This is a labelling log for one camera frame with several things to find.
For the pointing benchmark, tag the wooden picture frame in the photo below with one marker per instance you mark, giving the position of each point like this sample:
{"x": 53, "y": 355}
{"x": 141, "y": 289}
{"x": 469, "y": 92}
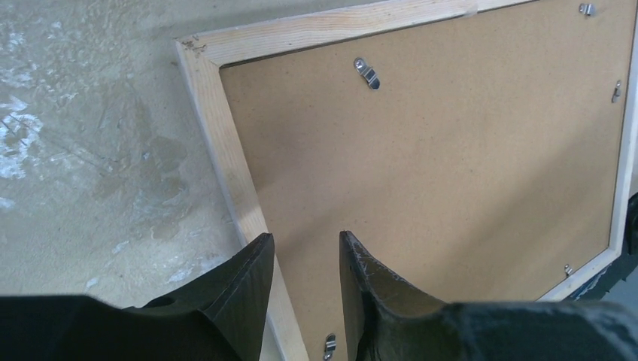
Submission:
{"x": 224, "y": 149}

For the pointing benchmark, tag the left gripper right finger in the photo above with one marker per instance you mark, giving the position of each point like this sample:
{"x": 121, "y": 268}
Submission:
{"x": 387, "y": 318}

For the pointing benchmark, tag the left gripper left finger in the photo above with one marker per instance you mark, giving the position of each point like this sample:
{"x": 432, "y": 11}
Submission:
{"x": 220, "y": 315}

